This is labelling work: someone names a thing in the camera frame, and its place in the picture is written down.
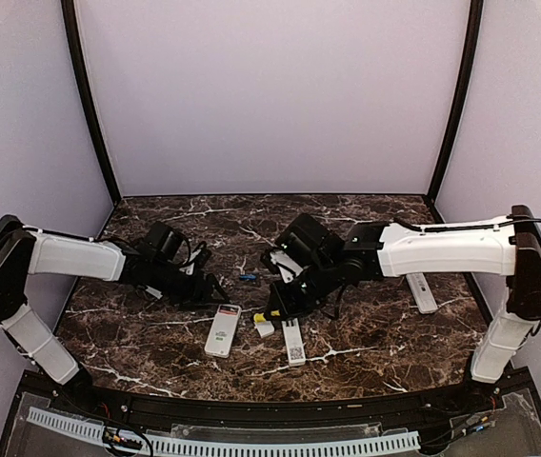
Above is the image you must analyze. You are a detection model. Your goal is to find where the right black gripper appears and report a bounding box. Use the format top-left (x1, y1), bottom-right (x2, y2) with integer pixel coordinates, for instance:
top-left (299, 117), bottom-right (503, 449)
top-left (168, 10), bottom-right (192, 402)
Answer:
top-left (265, 256), bottom-right (340, 320)

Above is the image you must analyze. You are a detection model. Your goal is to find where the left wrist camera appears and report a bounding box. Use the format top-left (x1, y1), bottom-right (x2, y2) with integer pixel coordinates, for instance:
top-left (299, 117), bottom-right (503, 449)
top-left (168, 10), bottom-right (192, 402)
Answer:
top-left (180, 241), bottom-right (211, 275)

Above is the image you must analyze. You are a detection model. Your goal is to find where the black frame post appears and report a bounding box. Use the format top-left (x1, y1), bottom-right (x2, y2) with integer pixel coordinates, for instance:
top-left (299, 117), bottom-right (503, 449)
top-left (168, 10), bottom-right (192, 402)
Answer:
top-left (426, 0), bottom-right (484, 205)
top-left (60, 0), bottom-right (122, 207)

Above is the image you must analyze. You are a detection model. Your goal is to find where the white square battery cover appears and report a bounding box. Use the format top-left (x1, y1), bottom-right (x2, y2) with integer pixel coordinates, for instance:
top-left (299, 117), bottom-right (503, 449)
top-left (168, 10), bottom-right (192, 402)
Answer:
top-left (254, 321), bottom-right (275, 338)

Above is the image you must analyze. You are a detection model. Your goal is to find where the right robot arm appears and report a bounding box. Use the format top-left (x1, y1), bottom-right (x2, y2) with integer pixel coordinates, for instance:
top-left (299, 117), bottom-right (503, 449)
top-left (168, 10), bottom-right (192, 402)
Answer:
top-left (254, 205), bottom-right (541, 413)

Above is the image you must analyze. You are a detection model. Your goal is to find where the left black frame post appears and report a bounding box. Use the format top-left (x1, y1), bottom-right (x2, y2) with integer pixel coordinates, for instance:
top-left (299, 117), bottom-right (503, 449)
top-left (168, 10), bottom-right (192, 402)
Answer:
top-left (60, 0), bottom-right (122, 207)

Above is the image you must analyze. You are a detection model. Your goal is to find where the yellow handled screwdriver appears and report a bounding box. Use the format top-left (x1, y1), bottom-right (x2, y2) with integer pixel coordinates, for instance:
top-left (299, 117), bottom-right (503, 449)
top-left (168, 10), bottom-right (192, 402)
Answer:
top-left (253, 310), bottom-right (283, 323)

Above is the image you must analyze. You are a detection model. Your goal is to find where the slim white remote control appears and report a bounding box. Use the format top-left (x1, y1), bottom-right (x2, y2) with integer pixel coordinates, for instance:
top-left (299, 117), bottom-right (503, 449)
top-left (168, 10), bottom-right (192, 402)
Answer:
top-left (281, 318), bottom-right (306, 367)

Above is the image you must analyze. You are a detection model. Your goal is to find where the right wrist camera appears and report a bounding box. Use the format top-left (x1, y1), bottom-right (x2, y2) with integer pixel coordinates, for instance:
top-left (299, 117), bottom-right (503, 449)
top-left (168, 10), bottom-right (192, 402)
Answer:
top-left (260, 248), bottom-right (303, 283)

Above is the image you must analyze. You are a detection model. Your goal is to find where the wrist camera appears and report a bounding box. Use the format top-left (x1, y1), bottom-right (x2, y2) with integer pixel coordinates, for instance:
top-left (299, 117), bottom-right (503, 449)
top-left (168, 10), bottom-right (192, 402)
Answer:
top-left (180, 241), bottom-right (211, 275)
top-left (260, 248), bottom-right (303, 283)

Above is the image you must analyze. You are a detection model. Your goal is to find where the right black frame post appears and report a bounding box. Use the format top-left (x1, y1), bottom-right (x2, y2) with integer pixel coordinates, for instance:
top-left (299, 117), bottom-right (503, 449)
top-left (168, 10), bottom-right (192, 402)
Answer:
top-left (426, 0), bottom-right (484, 205)

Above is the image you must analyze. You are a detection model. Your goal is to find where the white TCL air-conditioner remote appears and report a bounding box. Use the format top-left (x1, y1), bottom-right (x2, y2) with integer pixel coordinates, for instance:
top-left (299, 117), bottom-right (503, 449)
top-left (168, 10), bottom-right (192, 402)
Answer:
top-left (204, 304), bottom-right (242, 358)

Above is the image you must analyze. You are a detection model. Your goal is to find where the white remote at right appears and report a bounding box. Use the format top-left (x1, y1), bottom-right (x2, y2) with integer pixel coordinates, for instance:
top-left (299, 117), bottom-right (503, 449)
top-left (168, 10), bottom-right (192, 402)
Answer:
top-left (406, 273), bottom-right (438, 314)

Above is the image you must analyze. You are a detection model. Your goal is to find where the black front rail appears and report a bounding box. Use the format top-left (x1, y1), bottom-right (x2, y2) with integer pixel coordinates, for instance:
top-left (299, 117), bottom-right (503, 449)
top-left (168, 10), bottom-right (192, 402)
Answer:
top-left (46, 375), bottom-right (500, 432)

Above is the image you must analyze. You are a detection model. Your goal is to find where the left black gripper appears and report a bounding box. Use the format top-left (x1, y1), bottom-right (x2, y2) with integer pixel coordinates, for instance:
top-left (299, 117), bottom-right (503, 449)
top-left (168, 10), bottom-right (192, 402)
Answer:
top-left (150, 259), bottom-right (230, 310)

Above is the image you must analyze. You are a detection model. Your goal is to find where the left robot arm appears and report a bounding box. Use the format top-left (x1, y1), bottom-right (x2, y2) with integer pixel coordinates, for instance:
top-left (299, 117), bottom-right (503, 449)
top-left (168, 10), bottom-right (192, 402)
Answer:
top-left (0, 214), bottom-right (230, 415)

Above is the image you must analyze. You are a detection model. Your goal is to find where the white slotted cable duct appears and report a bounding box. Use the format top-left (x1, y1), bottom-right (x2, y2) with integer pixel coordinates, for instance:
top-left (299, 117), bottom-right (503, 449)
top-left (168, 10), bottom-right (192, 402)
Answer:
top-left (27, 407), bottom-right (420, 456)

